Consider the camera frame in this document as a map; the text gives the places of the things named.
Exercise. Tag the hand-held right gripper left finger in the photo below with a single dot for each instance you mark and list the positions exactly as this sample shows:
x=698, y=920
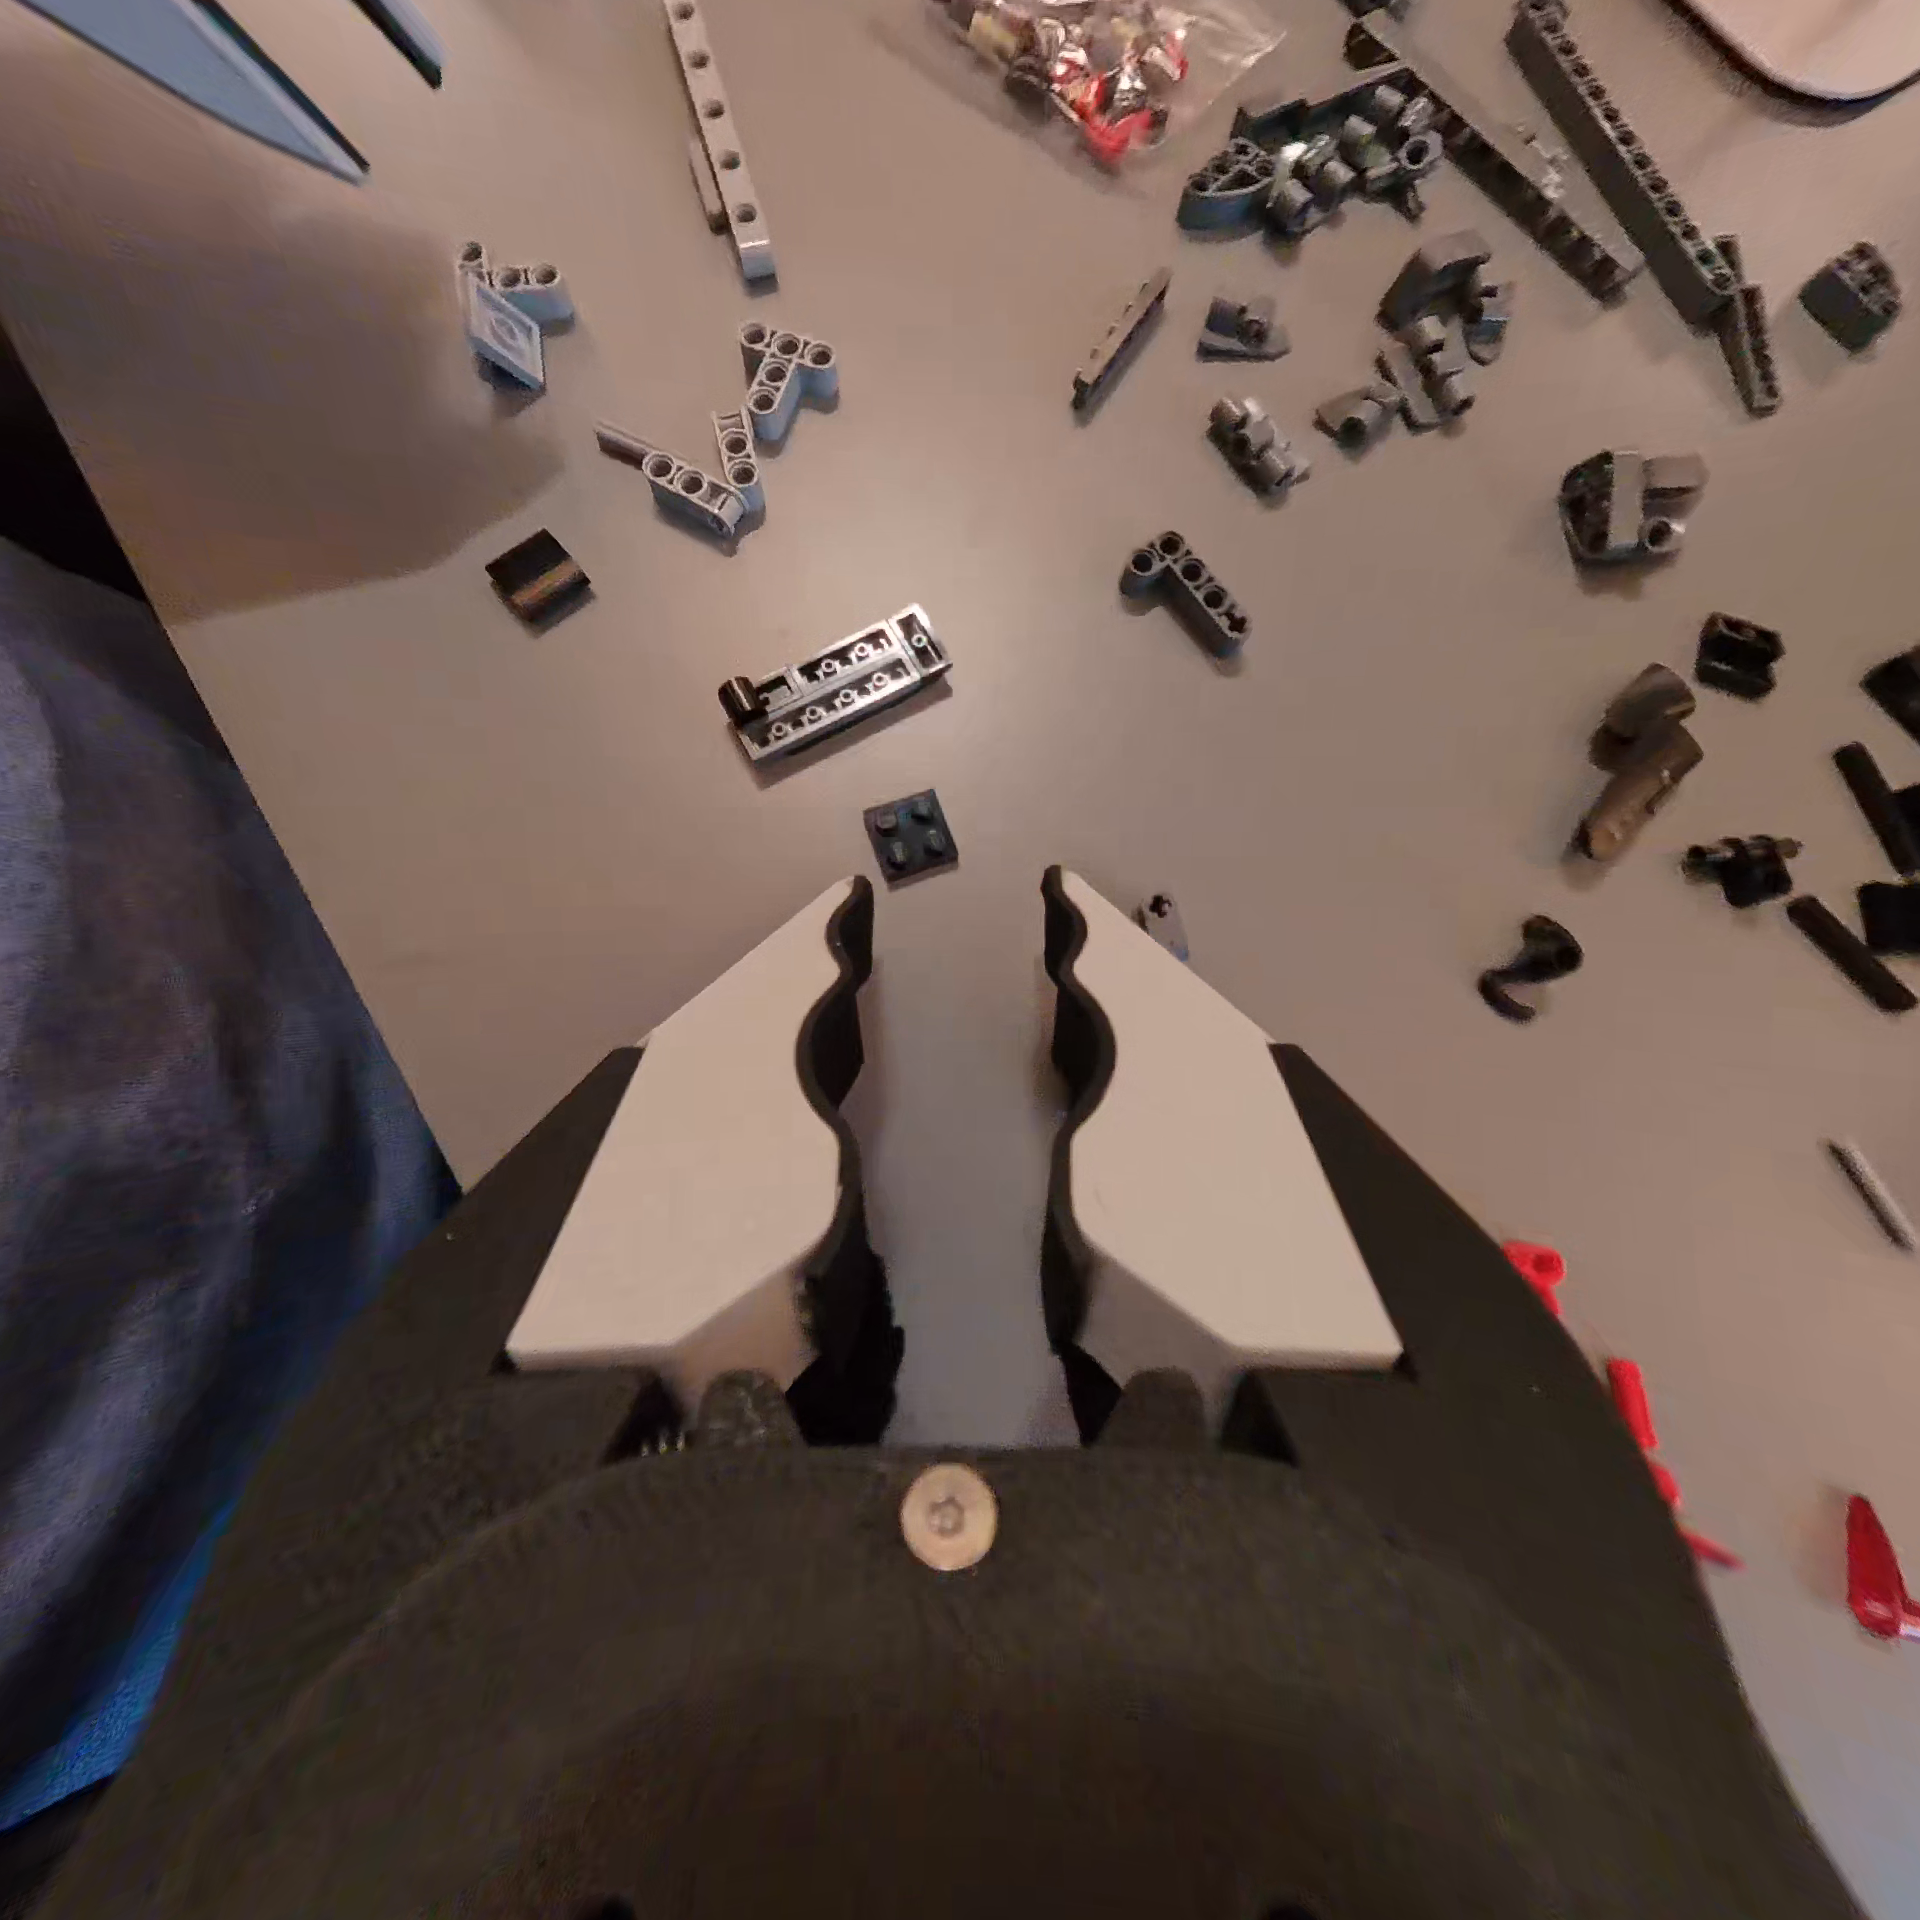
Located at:
x=675, y=1200

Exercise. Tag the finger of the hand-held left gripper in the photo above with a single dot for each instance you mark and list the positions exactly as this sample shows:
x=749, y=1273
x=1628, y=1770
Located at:
x=181, y=61
x=404, y=38

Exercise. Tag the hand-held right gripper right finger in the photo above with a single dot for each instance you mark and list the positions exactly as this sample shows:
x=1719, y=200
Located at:
x=1230, y=1200

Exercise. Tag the black square lego plate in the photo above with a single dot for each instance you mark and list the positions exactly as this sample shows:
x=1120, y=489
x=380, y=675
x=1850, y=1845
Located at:
x=915, y=837

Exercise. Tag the red lego piece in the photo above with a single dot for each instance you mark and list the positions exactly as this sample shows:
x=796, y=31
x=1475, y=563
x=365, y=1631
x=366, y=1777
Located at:
x=1532, y=1277
x=1632, y=1402
x=1876, y=1569

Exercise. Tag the long light grey lego beam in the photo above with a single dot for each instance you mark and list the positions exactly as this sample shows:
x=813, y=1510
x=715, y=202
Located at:
x=720, y=135

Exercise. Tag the black hook-shaped lego piece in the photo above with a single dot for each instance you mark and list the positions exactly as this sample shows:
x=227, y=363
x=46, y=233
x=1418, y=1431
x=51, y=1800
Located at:
x=1546, y=945

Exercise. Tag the long black lego brick assembly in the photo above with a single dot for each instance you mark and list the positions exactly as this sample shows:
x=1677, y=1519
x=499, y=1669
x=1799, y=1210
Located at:
x=840, y=681

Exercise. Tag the black smooth lego tile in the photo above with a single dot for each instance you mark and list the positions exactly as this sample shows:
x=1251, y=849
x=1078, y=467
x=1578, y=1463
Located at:
x=538, y=579

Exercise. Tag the thin grey lego axle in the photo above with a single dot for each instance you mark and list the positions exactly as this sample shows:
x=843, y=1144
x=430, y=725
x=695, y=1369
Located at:
x=1874, y=1197

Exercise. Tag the thin dark grey lego plate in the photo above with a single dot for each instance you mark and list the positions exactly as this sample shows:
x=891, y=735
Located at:
x=1123, y=338

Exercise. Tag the light grey short beam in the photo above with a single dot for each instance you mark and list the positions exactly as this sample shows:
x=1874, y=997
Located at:
x=525, y=278

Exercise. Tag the small dark grey flat piece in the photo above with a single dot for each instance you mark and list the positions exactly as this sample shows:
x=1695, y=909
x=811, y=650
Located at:
x=1163, y=926

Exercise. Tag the light grey thin bar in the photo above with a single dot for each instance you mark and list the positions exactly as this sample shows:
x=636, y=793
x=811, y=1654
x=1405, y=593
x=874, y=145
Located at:
x=622, y=440

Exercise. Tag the light grey T-shaped beam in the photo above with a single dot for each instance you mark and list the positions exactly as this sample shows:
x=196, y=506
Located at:
x=782, y=375

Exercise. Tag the person's blue clothing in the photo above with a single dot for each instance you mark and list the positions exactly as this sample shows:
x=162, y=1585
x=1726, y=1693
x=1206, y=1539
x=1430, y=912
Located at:
x=150, y=1050

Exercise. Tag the light grey L-shaped beam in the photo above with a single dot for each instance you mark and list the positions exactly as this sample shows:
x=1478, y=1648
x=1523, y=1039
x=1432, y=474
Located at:
x=715, y=488

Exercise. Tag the group of small black pieces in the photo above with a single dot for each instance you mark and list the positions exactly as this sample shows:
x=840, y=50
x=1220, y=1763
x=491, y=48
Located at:
x=1636, y=751

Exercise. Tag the dark grey L-shaped beam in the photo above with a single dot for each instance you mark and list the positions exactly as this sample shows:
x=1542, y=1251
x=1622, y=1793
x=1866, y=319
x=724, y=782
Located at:
x=1186, y=593

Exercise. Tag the clear bag of red pieces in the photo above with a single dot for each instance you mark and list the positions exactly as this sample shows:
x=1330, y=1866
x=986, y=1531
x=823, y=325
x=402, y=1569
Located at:
x=1110, y=77

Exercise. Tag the group of small dark grey connectors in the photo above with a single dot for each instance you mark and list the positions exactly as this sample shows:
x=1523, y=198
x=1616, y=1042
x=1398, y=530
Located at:
x=1258, y=447

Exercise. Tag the dark grey panel piece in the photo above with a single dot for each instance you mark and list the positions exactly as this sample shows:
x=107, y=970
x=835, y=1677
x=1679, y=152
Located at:
x=1628, y=510

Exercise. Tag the dark grey half-round beam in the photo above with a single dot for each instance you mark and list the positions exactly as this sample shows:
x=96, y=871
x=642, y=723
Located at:
x=1228, y=187

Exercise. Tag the dark grey long wedge slope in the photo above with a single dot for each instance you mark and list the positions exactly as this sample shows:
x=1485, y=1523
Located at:
x=1290, y=113

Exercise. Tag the dark grey curved slope brick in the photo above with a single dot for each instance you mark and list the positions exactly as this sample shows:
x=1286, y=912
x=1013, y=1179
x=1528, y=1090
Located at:
x=1442, y=270

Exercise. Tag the dark grey studded wedge plate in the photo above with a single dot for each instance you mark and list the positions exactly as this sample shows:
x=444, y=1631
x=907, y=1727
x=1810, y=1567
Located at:
x=1751, y=338

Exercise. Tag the long dark grey smooth panel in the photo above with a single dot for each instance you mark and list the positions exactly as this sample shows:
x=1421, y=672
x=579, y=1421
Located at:
x=1500, y=166

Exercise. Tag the dark grey curved holed block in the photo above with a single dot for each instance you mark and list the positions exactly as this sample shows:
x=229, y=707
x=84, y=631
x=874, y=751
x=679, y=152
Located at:
x=1853, y=298

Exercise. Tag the long dark grey holed beam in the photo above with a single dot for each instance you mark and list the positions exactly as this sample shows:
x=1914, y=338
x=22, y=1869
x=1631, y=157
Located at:
x=1622, y=150

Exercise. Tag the white rounded base board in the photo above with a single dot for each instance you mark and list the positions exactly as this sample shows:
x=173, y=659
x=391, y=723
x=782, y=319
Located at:
x=1846, y=31

